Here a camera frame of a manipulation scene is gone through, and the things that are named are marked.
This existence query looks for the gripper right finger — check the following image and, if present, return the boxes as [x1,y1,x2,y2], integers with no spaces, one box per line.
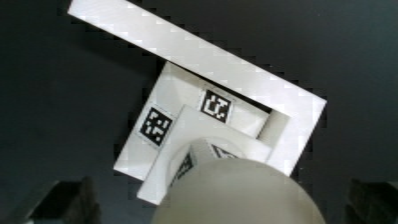
[345,179,398,224]

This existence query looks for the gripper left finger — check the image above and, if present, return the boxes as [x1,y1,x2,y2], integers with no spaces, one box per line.
[0,176,101,224]

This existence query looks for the white lamp bulb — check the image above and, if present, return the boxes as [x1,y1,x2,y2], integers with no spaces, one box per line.
[147,138,329,224]

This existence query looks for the white lamp base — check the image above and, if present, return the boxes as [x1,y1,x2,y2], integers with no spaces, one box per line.
[114,64,270,204]

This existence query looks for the white U-shaped frame wall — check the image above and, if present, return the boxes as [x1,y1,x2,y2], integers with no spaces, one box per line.
[67,0,327,173]

